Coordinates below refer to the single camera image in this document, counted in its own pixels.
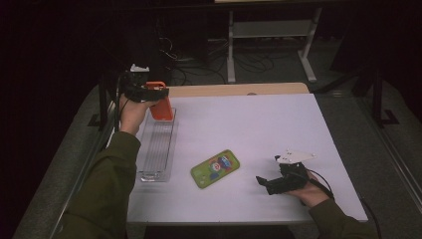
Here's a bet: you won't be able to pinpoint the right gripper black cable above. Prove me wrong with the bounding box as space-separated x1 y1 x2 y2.
305 168 382 239

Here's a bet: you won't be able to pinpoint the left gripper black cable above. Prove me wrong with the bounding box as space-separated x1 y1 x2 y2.
113 74 132 133

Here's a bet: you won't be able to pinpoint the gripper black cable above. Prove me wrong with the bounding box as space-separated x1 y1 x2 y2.
305 168 382 239
113 74 132 133

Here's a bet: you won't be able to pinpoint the aluminium rail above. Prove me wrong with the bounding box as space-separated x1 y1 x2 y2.
357 96 422 213
49 99 122 239

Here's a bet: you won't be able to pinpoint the person's left hand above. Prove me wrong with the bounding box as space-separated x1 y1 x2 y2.
118 95 159 136

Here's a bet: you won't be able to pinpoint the green phone case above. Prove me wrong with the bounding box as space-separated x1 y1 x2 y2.
190 149 241 189

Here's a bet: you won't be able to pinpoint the clear plastic container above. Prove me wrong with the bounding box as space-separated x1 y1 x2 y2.
136 108 179 183

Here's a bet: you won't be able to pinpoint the orange phone case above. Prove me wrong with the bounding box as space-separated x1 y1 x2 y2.
143 81 174 121

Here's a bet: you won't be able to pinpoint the person's right hand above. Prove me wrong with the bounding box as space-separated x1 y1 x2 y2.
287 170 331 209

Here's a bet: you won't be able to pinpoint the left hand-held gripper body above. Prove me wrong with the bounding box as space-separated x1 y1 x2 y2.
118 64 150 104

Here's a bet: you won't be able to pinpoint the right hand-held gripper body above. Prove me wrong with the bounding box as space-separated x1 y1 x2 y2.
266 148 317 196

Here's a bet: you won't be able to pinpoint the black floor cables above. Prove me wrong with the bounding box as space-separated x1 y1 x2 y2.
155 36 277 84

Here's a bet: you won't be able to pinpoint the white metal desk frame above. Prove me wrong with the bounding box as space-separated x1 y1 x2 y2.
227 8 322 84

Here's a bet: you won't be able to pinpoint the black metal stand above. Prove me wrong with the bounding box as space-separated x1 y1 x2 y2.
88 78 110 128
371 64 401 128

